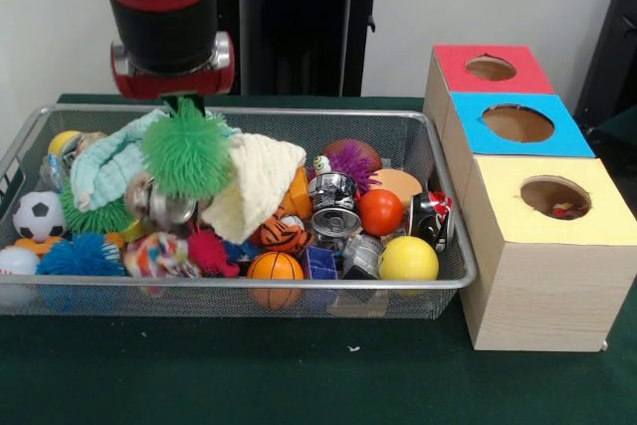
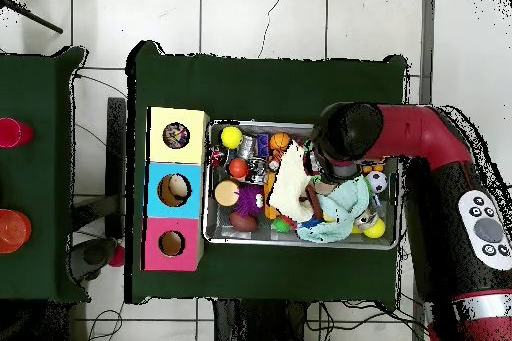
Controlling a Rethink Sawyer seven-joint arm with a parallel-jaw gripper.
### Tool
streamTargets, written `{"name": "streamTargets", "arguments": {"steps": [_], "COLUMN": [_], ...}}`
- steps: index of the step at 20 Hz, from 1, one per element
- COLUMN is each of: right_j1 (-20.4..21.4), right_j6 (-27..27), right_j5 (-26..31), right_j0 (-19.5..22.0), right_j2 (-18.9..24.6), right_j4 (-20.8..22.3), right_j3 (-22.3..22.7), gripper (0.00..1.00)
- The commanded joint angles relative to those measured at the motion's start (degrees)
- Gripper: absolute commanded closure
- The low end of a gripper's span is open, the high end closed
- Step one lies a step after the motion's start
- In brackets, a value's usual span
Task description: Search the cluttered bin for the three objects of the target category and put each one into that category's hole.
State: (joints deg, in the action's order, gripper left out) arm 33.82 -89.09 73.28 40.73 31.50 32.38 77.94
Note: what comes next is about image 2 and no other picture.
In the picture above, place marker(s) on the colourful patterned paper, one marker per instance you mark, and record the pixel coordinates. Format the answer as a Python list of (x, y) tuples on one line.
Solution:
[(176, 136)]

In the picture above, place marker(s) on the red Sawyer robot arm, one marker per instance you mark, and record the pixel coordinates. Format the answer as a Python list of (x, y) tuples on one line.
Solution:
[(420, 129)]

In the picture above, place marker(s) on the shallow clear mesh bin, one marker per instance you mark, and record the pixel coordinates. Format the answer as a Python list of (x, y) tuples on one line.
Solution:
[(224, 233)]

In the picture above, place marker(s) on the wooden box with three holes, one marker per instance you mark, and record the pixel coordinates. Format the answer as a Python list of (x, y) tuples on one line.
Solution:
[(192, 205)]

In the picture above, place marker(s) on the red orange ball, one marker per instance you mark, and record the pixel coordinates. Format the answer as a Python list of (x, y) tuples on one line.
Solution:
[(238, 168)]

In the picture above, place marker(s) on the purple spiky ball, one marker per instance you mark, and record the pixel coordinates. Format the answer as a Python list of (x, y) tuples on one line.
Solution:
[(248, 199)]

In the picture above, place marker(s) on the orange mini basketball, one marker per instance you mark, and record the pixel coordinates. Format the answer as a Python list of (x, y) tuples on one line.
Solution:
[(280, 141)]

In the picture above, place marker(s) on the cream knitted cloth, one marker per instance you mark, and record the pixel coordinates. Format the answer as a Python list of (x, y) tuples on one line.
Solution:
[(292, 185)]

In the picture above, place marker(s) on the large yellow ball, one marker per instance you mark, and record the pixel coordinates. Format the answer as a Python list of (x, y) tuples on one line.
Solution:
[(231, 137)]

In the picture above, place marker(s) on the mint green cloth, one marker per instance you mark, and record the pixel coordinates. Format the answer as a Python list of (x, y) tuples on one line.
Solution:
[(344, 205)]

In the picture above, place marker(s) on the black and white soccer ball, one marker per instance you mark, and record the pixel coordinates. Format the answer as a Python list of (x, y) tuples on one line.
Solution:
[(376, 181)]

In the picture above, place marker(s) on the black upright panel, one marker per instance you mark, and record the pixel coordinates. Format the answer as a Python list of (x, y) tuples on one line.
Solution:
[(116, 137)]

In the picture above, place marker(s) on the dark green side table cloth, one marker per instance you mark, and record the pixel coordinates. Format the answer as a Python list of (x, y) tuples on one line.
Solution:
[(36, 77)]

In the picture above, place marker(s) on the pink round object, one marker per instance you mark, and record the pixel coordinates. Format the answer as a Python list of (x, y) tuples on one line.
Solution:
[(12, 132)]

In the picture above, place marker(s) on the orange red round object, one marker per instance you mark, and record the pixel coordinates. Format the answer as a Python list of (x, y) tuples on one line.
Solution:
[(12, 231)]

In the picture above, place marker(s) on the black slanted rod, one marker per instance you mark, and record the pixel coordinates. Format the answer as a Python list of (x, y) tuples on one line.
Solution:
[(36, 18)]

